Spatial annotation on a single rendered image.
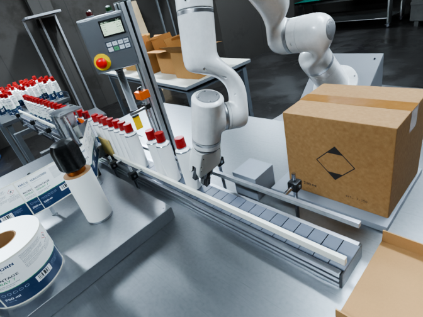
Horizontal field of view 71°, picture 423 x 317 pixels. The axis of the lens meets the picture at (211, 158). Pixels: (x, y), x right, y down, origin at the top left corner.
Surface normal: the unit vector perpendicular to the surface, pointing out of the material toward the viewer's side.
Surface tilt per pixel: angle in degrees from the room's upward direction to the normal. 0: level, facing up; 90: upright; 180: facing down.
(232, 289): 0
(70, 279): 0
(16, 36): 90
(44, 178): 90
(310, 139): 90
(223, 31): 90
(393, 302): 0
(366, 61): 41
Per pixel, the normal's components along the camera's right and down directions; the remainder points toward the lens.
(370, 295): -0.22, -0.84
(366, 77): -0.65, -0.32
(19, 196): 0.62, 0.27
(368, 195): -0.69, 0.49
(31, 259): 0.90, 0.02
